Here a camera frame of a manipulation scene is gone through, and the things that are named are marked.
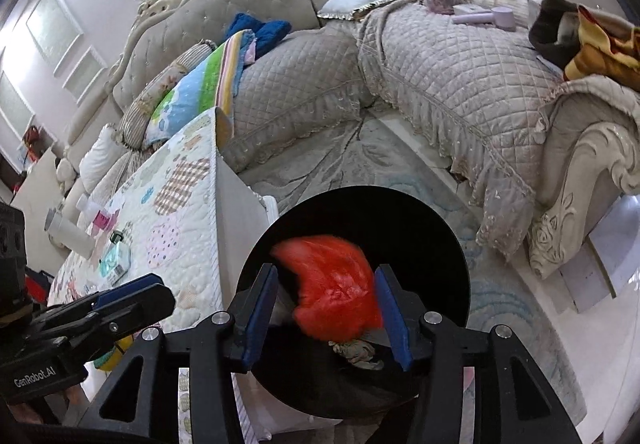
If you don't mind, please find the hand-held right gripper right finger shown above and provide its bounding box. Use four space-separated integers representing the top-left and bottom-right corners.
374 264 586 444

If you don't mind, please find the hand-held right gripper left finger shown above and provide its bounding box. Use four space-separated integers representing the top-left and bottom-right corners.
55 263 280 444

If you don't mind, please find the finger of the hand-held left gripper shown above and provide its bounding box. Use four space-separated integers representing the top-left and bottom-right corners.
35 301 143 356
30 273 176 325

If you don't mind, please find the red plastic bag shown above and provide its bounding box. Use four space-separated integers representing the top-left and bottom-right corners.
270 234 386 342

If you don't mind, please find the black round trash bin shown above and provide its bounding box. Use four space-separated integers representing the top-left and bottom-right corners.
235 184 471 417

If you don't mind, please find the green scouring sponge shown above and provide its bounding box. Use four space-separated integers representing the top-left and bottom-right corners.
92 336 133 371

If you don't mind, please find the teal glass bottle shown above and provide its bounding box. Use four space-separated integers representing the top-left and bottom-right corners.
99 230 132 282

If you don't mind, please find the crumpled grey paper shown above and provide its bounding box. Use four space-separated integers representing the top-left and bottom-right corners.
330 339 385 370

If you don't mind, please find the white bottle with pink label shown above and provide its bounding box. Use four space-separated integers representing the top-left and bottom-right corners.
89 198 121 231

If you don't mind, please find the white cylindrical bottle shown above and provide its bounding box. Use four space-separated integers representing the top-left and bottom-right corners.
44 207 93 260

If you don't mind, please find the patchwork quilted table cover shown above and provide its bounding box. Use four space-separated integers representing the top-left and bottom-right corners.
47 107 281 444

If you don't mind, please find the white pillow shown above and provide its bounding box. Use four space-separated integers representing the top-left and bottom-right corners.
77 124 133 195

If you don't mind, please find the grey patterned rug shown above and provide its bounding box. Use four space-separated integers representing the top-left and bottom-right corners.
245 117 586 430

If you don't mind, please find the floral striped bolster pillow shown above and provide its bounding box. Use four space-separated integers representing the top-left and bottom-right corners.
120 39 216 150

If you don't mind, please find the colourful striped pillow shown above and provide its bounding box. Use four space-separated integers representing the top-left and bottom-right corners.
145 29 258 147

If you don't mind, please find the small grey quilted sofa cover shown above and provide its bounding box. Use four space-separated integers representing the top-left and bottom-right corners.
220 27 376 175

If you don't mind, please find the large grey quilted sofa cover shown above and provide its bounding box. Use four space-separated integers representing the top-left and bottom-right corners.
317 2 566 262

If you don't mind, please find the blue knitted cloth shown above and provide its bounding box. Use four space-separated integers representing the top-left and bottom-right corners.
222 13 293 60

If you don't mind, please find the purple hair dryer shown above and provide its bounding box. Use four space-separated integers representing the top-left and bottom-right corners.
452 7 516 30

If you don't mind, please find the brown and yellow cloth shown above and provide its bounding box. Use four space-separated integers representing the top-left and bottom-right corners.
529 0 640 92

